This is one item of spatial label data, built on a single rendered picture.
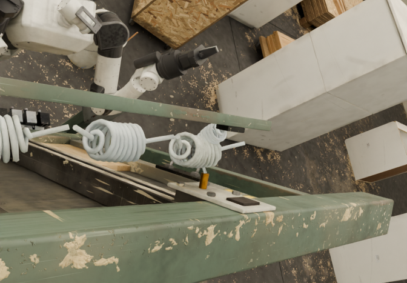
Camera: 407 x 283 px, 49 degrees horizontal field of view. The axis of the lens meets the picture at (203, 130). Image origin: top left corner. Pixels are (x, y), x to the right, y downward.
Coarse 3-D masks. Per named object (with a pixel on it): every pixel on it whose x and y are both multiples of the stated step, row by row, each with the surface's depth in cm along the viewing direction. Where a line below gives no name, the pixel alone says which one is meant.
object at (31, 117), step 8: (0, 112) 182; (8, 112) 187; (16, 112) 187; (24, 112) 191; (32, 112) 192; (40, 112) 195; (24, 120) 191; (32, 120) 191; (40, 120) 194; (48, 120) 197; (32, 128) 192; (40, 128) 195
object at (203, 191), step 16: (208, 128) 85; (224, 128) 81; (240, 128) 83; (32, 144) 131; (32, 160) 129; (48, 160) 123; (64, 160) 117; (80, 160) 119; (48, 176) 122; (64, 176) 117; (80, 176) 112; (96, 176) 107; (112, 176) 104; (128, 176) 107; (208, 176) 88; (80, 192) 111; (96, 192) 107; (112, 192) 103; (128, 192) 99; (144, 192) 96; (160, 192) 98; (176, 192) 90; (192, 192) 84; (208, 192) 82; (224, 192) 88; (240, 208) 76; (256, 208) 78; (272, 208) 82
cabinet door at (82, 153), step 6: (48, 144) 175; (54, 144) 177; (60, 144) 180; (66, 144) 183; (66, 150) 169; (72, 150) 171; (78, 150) 172; (84, 150) 175; (78, 156) 160; (84, 156) 162; (96, 162) 152; (102, 162) 154; (108, 162) 156; (114, 162) 158; (120, 162) 160; (114, 168) 152; (120, 168) 154; (126, 168) 156
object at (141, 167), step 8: (72, 144) 183; (80, 144) 179; (104, 152) 168; (136, 168) 155; (144, 168) 152; (152, 168) 150; (152, 176) 150; (160, 176) 147; (168, 176) 144; (176, 176) 142; (216, 184) 137; (240, 192) 130
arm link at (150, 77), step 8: (144, 56) 155; (152, 56) 153; (160, 56) 155; (136, 64) 156; (144, 64) 155; (152, 64) 157; (160, 64) 153; (144, 72) 155; (152, 72) 155; (160, 72) 154; (144, 80) 154; (152, 80) 154; (160, 80) 158; (144, 88) 157; (152, 88) 157
